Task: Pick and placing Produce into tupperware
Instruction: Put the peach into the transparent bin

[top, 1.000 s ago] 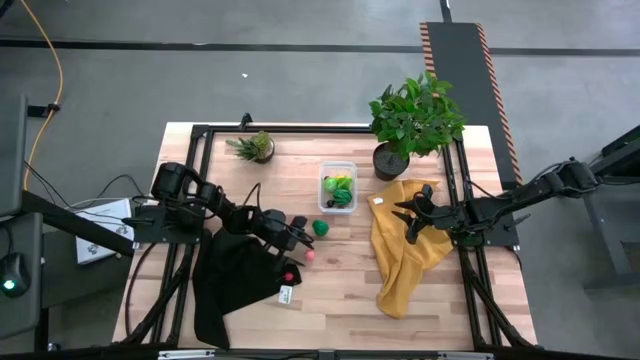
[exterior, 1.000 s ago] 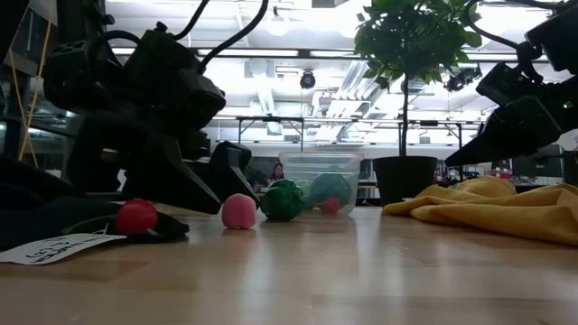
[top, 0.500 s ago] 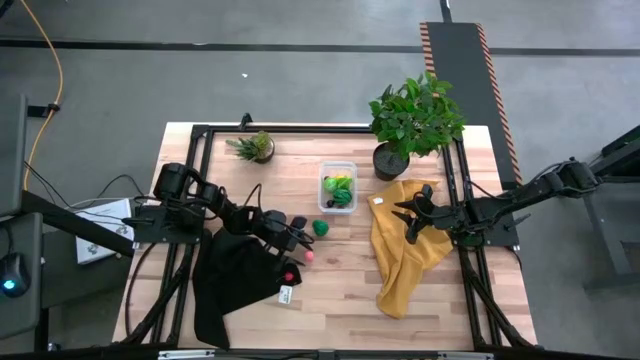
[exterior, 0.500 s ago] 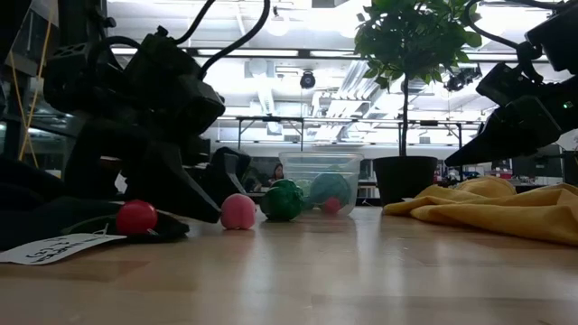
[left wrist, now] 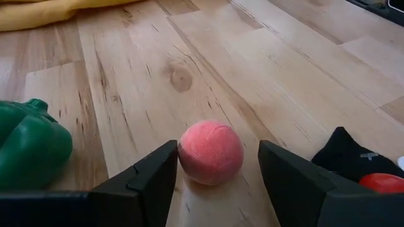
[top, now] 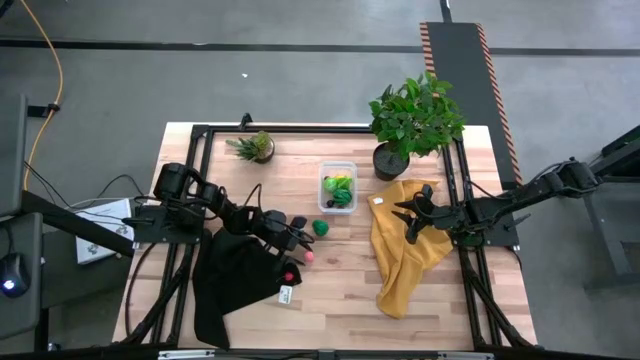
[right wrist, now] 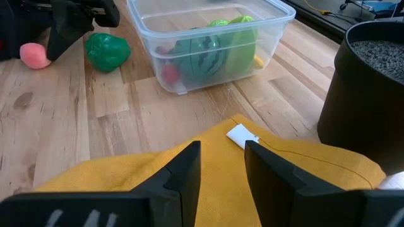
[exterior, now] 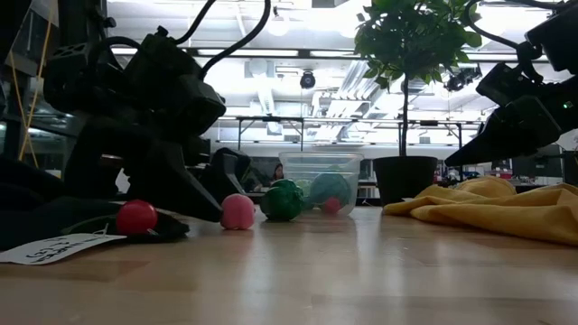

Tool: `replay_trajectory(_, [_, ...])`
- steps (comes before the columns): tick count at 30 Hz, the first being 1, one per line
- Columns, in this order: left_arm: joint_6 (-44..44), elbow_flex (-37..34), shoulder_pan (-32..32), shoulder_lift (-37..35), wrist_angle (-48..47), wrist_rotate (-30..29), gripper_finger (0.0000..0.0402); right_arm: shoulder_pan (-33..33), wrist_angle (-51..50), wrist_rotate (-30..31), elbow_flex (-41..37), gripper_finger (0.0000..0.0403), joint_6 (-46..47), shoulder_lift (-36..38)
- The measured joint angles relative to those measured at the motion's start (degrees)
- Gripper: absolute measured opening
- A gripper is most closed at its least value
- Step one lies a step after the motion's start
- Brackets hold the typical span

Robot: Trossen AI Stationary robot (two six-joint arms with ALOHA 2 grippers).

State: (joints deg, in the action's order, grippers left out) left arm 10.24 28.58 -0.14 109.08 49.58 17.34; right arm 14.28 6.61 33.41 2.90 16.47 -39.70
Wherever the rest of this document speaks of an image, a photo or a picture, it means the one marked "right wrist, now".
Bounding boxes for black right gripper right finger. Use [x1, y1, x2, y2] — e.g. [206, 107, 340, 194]
[244, 140, 404, 227]

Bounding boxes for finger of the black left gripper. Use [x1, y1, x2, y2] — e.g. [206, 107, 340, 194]
[46, 10, 95, 62]

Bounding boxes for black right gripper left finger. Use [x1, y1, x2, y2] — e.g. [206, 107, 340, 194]
[0, 140, 202, 227]

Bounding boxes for pink peach toy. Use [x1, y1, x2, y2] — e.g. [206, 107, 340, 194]
[19, 42, 52, 70]

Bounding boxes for red strawberry toy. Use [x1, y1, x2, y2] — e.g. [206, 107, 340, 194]
[161, 64, 181, 86]

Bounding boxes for striped green watermelon toy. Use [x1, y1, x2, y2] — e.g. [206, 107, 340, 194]
[167, 27, 229, 85]

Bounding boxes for light green cabbage toy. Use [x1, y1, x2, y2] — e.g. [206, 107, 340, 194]
[206, 18, 230, 28]

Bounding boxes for small yellow produce toy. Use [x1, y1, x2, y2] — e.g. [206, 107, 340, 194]
[252, 55, 265, 70]

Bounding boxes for lime green fruit toy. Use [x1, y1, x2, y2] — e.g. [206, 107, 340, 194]
[219, 15, 258, 76]

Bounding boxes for clear plastic tupperware container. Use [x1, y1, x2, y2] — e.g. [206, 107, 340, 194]
[126, 0, 297, 95]

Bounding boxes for dark green bell pepper toy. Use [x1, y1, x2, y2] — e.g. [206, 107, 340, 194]
[84, 32, 132, 74]

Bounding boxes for yellow cloth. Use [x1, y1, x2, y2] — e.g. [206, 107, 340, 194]
[33, 113, 388, 227]

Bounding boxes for white cloth label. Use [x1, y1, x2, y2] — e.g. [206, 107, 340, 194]
[225, 123, 260, 149]

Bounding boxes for leafy plant in black pot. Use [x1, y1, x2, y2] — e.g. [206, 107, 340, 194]
[317, 20, 404, 176]

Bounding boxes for black metal table frame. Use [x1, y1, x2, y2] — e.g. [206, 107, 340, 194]
[280, 0, 404, 45]

